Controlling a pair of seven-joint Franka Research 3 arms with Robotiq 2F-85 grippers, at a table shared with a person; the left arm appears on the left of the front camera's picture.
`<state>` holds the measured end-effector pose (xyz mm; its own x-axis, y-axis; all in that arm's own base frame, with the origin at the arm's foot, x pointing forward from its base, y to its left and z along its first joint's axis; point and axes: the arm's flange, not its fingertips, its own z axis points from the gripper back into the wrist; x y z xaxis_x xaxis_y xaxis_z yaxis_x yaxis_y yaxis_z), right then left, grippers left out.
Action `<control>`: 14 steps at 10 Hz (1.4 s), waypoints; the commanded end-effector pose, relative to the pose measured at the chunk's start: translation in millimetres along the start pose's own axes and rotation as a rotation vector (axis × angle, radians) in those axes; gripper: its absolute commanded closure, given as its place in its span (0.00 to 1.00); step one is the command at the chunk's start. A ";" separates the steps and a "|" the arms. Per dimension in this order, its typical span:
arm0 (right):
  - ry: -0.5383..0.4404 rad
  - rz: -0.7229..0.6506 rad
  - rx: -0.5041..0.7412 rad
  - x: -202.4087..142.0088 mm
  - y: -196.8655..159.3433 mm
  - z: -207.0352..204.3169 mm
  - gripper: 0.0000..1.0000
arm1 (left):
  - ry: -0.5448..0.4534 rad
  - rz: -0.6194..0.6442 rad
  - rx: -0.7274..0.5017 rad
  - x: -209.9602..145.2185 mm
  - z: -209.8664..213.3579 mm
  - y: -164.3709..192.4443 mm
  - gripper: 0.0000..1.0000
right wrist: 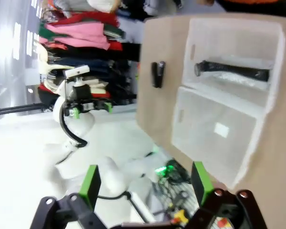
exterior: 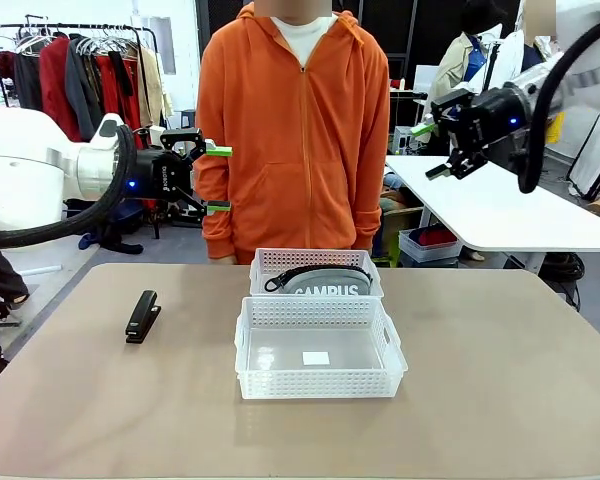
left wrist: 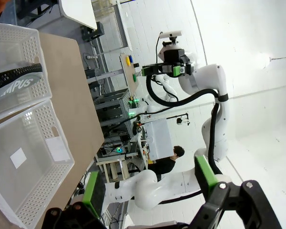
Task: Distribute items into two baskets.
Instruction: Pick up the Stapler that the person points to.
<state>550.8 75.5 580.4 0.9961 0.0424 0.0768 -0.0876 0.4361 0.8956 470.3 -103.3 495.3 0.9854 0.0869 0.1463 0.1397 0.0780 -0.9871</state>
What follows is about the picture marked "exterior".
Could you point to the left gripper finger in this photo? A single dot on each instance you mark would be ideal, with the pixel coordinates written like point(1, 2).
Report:
point(190, 144)
point(192, 207)

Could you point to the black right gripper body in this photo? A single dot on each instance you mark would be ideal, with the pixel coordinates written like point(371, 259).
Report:
point(490, 125)

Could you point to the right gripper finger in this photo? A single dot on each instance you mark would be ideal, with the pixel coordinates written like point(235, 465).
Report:
point(445, 107)
point(462, 162)

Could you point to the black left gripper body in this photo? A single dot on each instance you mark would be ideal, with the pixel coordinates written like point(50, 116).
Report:
point(162, 175)

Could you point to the black stapler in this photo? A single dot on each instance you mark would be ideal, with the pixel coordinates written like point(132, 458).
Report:
point(142, 317)

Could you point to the grey CAMPUS pencil case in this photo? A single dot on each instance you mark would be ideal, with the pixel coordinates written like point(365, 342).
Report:
point(325, 282)

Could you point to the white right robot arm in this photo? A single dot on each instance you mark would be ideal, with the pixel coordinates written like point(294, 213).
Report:
point(590, 85)

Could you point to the person's left forearm orange sleeve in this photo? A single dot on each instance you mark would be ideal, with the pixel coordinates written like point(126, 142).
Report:
point(369, 215)

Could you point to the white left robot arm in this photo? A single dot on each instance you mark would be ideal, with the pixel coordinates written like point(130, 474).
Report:
point(20, 170)

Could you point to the person's right forearm orange sleeve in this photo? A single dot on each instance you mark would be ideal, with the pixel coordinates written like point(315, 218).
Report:
point(217, 220)

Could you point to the person's right hand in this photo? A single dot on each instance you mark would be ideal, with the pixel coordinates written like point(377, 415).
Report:
point(224, 260)

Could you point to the black round stool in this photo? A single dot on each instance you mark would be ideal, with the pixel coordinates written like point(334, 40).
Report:
point(189, 119)

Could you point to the mannequin in beige coat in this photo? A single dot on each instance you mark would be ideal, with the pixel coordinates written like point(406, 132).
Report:
point(452, 65)

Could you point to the grey computer tower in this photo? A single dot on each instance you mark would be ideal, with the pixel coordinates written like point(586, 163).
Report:
point(405, 139)

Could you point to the black tripod pole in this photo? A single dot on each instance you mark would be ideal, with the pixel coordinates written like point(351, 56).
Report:
point(492, 65)

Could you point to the yellow hanging garment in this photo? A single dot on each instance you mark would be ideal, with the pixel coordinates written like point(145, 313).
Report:
point(555, 127)

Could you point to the beige hanging jacket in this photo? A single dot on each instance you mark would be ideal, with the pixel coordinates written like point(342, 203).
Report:
point(152, 85)

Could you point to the white garment on mannequin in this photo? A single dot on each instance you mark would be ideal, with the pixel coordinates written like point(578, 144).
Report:
point(507, 55)

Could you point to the dark blue fabric pile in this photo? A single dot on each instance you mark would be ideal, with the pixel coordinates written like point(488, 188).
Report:
point(110, 235)

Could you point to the red folded cloth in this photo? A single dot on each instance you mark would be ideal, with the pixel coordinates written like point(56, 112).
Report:
point(435, 237)

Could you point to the brown cardboard box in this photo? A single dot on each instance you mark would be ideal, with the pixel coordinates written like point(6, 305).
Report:
point(405, 220)

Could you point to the white perforated plastic basket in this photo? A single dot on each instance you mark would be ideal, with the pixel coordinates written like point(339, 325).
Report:
point(315, 385)
point(260, 262)

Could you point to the white rounded table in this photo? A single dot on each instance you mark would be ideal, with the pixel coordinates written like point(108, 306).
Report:
point(530, 220)

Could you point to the bright red hanging garment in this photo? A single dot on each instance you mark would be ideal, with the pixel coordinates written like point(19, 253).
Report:
point(112, 100)

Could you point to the clear plastic storage bin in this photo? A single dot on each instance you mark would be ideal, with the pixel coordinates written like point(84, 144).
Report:
point(427, 252)

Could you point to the black hanging scarf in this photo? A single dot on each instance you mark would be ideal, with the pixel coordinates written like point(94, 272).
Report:
point(121, 70)

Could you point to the person in orange hoodie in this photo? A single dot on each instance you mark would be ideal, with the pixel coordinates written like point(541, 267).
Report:
point(290, 125)

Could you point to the white leaning board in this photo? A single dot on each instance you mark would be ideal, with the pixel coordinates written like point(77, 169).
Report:
point(597, 155)

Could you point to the grey hanging jacket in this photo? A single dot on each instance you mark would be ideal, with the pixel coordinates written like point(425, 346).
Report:
point(80, 85)

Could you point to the dark red hanging garment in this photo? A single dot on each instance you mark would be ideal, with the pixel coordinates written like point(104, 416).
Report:
point(55, 85)

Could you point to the white paper roll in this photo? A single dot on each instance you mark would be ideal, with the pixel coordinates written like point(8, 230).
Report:
point(40, 270)

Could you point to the dark brown hanging garment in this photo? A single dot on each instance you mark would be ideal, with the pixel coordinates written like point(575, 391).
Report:
point(27, 80)

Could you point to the black metal clothes rack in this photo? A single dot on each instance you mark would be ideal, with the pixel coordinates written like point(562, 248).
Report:
point(70, 25)

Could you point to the bystander in dark trousers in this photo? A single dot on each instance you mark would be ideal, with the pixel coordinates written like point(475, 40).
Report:
point(0, 280)

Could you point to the white square sticker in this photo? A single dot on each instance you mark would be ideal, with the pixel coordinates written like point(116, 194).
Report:
point(315, 358)

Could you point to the white framed wall panel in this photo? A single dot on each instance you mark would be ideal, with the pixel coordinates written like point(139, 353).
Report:
point(161, 45)

